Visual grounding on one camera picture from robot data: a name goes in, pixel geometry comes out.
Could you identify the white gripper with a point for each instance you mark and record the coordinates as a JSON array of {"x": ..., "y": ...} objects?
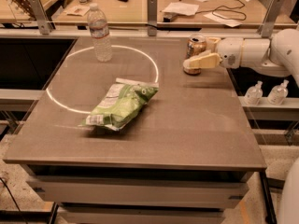
[{"x": 230, "y": 52}]

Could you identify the orange soda can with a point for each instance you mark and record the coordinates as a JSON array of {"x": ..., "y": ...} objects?
[{"x": 195, "y": 45}]

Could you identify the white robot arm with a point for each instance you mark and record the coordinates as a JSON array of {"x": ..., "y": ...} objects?
[{"x": 276, "y": 56}]

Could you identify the white paper sheet right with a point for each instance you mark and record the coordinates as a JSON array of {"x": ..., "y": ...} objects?
[{"x": 223, "y": 20}]

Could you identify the white paper sheet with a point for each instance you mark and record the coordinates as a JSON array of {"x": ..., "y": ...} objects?
[
  {"x": 223, "y": 20},
  {"x": 181, "y": 8}
]

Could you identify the white paper sheet centre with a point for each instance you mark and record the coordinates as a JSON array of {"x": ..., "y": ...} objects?
[{"x": 181, "y": 8}]

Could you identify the left sanitizer pump bottle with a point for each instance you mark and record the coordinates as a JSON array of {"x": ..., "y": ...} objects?
[{"x": 254, "y": 94}]

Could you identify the sanitizer pump bottle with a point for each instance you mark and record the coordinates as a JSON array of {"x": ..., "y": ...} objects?
[
  {"x": 254, "y": 94},
  {"x": 278, "y": 93}
]

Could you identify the right sanitizer pump bottle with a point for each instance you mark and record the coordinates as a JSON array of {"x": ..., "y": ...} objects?
[{"x": 278, "y": 93}]

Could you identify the green chip bag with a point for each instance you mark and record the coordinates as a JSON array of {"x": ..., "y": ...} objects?
[{"x": 122, "y": 103}]

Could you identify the clear plastic water bottle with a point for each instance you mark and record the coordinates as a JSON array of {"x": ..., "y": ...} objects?
[{"x": 97, "y": 23}]

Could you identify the small paper note left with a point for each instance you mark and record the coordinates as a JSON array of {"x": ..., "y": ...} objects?
[{"x": 78, "y": 10}]

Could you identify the centre metal bracket post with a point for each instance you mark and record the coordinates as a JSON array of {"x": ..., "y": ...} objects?
[{"x": 152, "y": 17}]

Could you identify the metal bracket post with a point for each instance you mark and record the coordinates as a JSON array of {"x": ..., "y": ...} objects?
[
  {"x": 152, "y": 17},
  {"x": 43, "y": 23},
  {"x": 270, "y": 17}
]

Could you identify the right metal bracket post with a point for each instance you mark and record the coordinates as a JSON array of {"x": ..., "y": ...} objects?
[{"x": 270, "y": 17}]

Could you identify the left metal bracket post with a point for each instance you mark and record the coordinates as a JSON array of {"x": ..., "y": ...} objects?
[{"x": 43, "y": 23}]

